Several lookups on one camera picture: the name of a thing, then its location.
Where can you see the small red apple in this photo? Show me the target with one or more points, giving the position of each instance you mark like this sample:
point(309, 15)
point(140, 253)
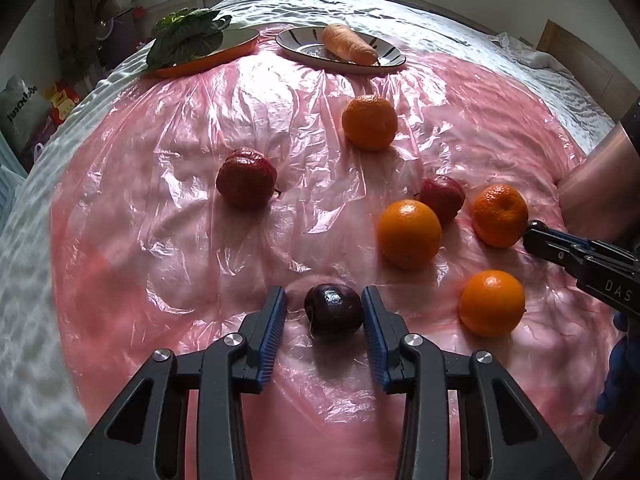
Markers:
point(445, 195)

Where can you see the white patterned plate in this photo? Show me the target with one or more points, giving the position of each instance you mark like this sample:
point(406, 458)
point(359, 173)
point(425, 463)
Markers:
point(300, 40)

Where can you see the large red apple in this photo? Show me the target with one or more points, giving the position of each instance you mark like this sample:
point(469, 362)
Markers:
point(246, 178)

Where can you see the white bed sheet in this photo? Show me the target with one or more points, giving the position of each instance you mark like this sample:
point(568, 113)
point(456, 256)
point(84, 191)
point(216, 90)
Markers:
point(400, 12)

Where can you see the orange rimmed plate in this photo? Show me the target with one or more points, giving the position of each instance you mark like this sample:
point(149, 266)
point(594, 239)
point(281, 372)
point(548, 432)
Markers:
point(240, 42)

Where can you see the hanging brown clothes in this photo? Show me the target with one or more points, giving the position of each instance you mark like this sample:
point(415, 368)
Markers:
point(82, 15)

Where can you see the dark blue cloth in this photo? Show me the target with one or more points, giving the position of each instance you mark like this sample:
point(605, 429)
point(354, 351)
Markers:
point(615, 375)

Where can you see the pink plastic sheet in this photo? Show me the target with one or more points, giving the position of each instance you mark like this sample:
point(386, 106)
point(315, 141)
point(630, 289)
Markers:
point(175, 210)

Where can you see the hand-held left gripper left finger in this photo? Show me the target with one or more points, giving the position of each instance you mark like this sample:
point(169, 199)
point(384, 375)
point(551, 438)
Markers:
point(267, 340)

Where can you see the leafy green vegetable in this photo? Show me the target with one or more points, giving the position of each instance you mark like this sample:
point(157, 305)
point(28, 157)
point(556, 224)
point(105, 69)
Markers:
point(185, 37)

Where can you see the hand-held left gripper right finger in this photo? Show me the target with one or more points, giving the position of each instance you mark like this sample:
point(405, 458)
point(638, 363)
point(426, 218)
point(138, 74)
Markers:
point(375, 340)

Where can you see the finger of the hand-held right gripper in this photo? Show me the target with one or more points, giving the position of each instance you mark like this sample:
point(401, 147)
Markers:
point(550, 242)

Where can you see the orange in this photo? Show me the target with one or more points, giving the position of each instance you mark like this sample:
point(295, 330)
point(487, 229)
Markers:
point(500, 215)
point(410, 234)
point(370, 122)
point(492, 303)

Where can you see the white plastic bag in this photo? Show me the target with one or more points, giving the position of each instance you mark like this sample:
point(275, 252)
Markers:
point(37, 152)

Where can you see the carrot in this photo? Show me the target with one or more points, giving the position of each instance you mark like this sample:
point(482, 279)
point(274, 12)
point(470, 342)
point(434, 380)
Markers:
point(347, 44)

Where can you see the yellow and red packet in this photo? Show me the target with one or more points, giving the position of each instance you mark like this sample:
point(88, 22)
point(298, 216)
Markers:
point(61, 102)

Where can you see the person's right forearm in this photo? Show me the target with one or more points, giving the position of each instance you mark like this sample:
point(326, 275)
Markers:
point(600, 185)

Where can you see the dark red apple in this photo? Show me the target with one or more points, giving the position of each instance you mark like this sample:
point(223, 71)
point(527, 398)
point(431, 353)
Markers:
point(333, 309)

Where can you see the grey printed bag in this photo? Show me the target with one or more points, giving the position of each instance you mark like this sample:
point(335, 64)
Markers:
point(20, 110)

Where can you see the wooden headboard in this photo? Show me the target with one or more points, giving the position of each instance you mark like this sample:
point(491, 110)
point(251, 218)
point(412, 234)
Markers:
point(585, 65)

